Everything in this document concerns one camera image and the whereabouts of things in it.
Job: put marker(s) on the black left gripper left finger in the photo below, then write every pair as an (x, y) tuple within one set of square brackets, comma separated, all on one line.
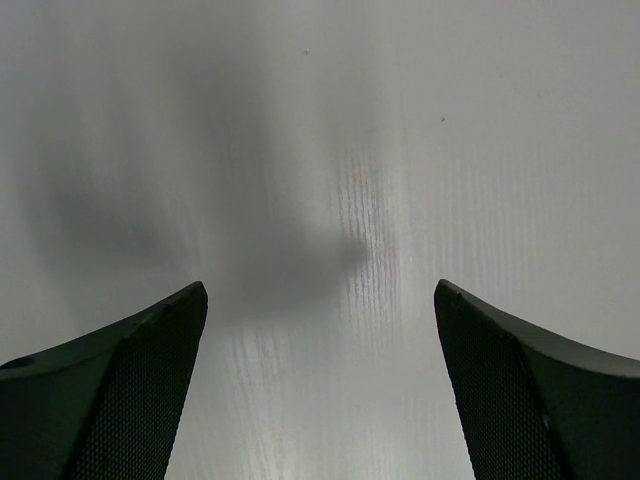
[(106, 405)]

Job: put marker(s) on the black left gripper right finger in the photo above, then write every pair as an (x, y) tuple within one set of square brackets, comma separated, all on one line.
[(534, 404)]

